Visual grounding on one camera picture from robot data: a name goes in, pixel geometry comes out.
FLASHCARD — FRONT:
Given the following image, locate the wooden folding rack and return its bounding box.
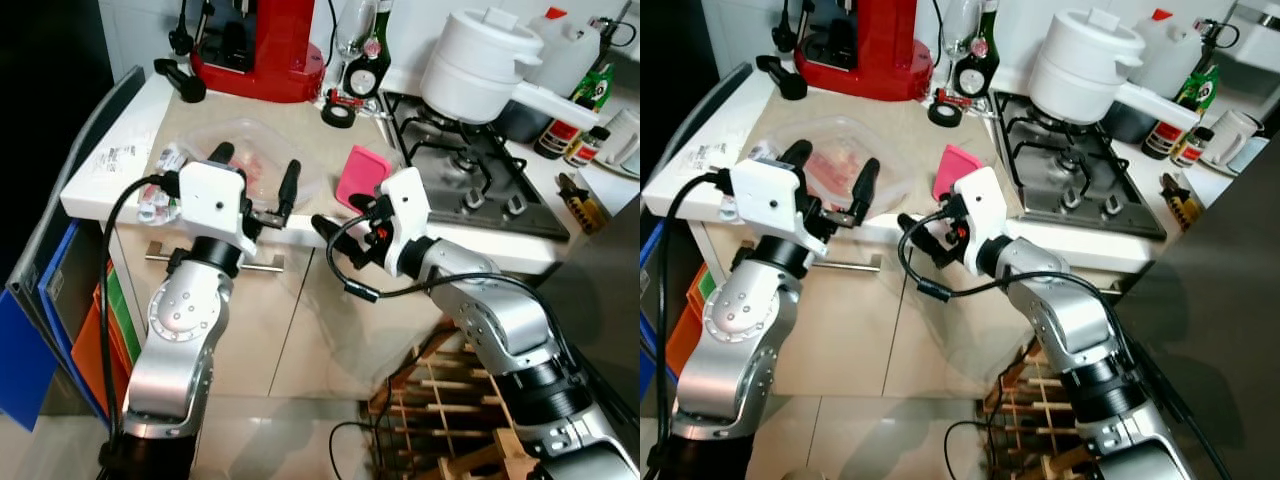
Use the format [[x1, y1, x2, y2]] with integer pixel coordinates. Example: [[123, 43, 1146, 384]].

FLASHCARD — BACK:
[[980, 340, 1096, 480], [362, 318, 546, 480]]

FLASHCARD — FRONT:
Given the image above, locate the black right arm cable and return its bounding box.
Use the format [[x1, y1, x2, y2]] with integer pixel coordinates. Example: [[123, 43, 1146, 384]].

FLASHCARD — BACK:
[[326, 212, 601, 401], [897, 210, 1231, 480]]

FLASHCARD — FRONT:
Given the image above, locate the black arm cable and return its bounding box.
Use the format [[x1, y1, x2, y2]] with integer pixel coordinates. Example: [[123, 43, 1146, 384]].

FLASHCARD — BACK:
[[897, 210, 1231, 480], [648, 170, 736, 480], [97, 172, 183, 471], [326, 212, 601, 401]]

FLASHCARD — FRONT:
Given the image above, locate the black portafilter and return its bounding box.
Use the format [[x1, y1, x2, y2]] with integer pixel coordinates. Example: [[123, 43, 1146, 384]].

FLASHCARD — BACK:
[[154, 58, 207, 104], [755, 54, 807, 101]]

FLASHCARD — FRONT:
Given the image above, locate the red espresso machine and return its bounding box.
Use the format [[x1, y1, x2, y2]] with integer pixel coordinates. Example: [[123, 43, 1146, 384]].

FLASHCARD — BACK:
[[190, 0, 327, 104], [795, 0, 934, 102]]

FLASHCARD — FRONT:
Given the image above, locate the orange package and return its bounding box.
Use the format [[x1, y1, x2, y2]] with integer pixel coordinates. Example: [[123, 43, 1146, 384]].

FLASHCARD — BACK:
[[665, 265, 716, 376], [68, 285, 136, 413]]

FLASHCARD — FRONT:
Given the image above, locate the pink silicone lid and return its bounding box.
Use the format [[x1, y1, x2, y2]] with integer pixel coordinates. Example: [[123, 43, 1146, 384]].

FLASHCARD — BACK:
[[335, 145, 394, 212], [932, 143, 986, 201]]

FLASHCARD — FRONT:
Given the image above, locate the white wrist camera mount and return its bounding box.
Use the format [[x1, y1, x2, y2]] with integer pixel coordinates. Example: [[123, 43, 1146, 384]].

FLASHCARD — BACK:
[[955, 167, 1009, 276], [375, 167, 433, 276], [178, 160, 259, 256], [728, 158, 829, 259]]

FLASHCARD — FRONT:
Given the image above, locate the blue storage bin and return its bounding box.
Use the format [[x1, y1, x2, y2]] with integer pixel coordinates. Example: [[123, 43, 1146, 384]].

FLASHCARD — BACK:
[[640, 220, 669, 401], [0, 218, 111, 433]]

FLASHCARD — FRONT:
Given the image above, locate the clear wine glass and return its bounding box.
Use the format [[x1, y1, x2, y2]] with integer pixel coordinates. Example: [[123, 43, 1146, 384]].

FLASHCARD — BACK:
[[338, 0, 379, 63], [943, 0, 981, 61]]

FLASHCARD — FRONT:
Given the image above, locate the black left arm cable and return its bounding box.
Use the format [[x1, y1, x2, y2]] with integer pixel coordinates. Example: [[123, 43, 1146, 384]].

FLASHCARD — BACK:
[[648, 170, 736, 480], [97, 172, 183, 471]]

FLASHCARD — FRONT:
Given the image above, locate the brown yellow hand tool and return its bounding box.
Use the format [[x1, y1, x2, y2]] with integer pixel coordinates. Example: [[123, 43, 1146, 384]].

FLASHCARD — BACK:
[[556, 172, 607, 234], [1160, 172, 1204, 233]]

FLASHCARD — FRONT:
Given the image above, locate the grey cabinet door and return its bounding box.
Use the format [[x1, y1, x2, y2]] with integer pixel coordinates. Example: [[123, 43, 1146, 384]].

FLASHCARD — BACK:
[[0, 65, 149, 433]]

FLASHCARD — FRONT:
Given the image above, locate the white plastic jug red cap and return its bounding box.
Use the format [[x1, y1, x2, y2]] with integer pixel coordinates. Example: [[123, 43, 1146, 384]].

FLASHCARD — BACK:
[[528, 7, 603, 98], [1130, 8, 1206, 98]]

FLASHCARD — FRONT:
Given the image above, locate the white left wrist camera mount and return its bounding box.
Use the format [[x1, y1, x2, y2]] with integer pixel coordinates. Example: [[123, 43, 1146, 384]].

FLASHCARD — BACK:
[[178, 160, 259, 256], [728, 158, 829, 259]]

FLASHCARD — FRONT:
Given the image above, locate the steel gas hob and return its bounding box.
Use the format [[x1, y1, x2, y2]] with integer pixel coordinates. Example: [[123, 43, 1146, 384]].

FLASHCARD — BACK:
[[383, 92, 571, 241], [990, 92, 1169, 241]]

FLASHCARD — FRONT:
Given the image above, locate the metal drawer handle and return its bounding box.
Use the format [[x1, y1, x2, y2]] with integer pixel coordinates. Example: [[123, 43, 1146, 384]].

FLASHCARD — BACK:
[[143, 243, 286, 274], [735, 243, 881, 274]]

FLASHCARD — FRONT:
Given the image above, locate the white lidded pot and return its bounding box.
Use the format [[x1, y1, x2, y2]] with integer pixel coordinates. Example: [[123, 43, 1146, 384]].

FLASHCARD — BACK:
[[1028, 8, 1201, 131], [420, 7, 603, 131]]

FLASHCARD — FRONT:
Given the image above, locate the green bottle red label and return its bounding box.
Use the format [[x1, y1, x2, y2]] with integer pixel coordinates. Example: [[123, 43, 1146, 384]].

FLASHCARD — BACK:
[[534, 62, 617, 161], [1142, 62, 1221, 161]]

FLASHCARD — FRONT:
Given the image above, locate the black power plug cable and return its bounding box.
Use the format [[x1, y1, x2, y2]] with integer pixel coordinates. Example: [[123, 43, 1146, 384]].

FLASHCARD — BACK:
[[772, 0, 801, 53], [168, 0, 197, 56]]

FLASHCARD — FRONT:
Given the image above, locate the white mug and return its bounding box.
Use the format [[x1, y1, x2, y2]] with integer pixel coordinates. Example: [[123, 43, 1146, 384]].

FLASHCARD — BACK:
[[600, 107, 641, 173], [1205, 108, 1263, 173]]

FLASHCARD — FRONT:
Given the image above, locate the small dark sauce bottle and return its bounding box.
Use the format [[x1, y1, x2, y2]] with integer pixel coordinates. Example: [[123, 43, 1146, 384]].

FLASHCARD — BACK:
[[564, 124, 612, 168], [1170, 125, 1215, 168]]

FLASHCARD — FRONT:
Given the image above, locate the dark grey appliance panel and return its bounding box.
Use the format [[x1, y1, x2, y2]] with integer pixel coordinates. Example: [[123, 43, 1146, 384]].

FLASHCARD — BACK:
[[540, 195, 641, 431], [1115, 128, 1280, 480]]

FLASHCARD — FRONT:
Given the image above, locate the dark glass bottle round label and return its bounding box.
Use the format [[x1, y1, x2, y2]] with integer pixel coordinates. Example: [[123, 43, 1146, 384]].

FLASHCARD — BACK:
[[950, 0, 1001, 98], [343, 0, 393, 99]]

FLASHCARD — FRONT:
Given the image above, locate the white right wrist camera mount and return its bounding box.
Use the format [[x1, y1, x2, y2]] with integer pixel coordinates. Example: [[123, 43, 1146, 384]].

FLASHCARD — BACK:
[[375, 167, 433, 276], [955, 167, 1009, 276]]

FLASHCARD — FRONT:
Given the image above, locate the black sink tap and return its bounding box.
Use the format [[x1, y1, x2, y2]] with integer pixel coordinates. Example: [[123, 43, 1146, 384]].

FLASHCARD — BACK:
[[1195, 15, 1243, 51], [590, 14, 639, 51]]

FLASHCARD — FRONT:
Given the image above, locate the black floor cable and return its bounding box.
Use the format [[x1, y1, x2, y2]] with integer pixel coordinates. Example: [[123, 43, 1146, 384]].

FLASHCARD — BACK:
[[328, 420, 386, 480], [943, 420, 996, 480]]

